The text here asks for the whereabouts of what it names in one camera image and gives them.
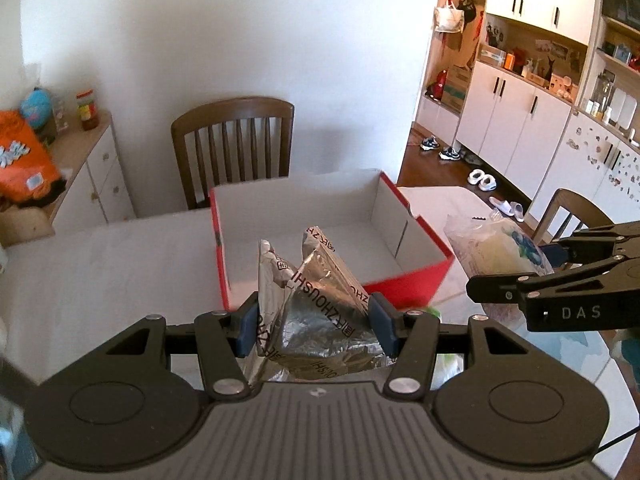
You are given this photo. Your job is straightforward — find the white patterned plastic bag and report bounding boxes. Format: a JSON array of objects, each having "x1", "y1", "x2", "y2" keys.
[{"x1": 444, "y1": 211, "x2": 556, "y2": 328}]

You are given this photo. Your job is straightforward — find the silver foil snack packet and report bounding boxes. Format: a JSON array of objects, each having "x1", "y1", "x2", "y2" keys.
[{"x1": 242, "y1": 226, "x2": 393, "y2": 386}]

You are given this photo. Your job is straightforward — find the red cardboard box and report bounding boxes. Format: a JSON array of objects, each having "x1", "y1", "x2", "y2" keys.
[{"x1": 209, "y1": 169, "x2": 454, "y2": 310}]

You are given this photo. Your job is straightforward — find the white sideboard cabinet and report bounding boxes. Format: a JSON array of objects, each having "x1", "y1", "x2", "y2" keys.
[{"x1": 44, "y1": 110, "x2": 136, "y2": 235}]

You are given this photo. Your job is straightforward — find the brown wooden chair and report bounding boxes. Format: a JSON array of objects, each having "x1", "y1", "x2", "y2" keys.
[{"x1": 170, "y1": 96, "x2": 295, "y2": 209}]

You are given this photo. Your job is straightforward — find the orange snack bag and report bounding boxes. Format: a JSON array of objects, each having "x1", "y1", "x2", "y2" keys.
[{"x1": 0, "y1": 110, "x2": 66, "y2": 207}]

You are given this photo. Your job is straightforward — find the red lidded sauce jar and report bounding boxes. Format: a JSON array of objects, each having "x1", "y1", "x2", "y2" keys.
[{"x1": 76, "y1": 89, "x2": 100, "y2": 131}]

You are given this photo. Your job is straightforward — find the white hanging tote bag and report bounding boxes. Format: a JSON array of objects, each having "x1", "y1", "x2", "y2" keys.
[{"x1": 434, "y1": 0, "x2": 464, "y2": 34}]

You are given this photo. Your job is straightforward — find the blue globe toy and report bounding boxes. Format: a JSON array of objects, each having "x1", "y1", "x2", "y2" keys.
[{"x1": 20, "y1": 88, "x2": 52, "y2": 130}]

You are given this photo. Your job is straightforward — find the white wall cabinet unit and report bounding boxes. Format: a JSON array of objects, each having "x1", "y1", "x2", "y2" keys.
[{"x1": 416, "y1": 0, "x2": 639, "y2": 222}]

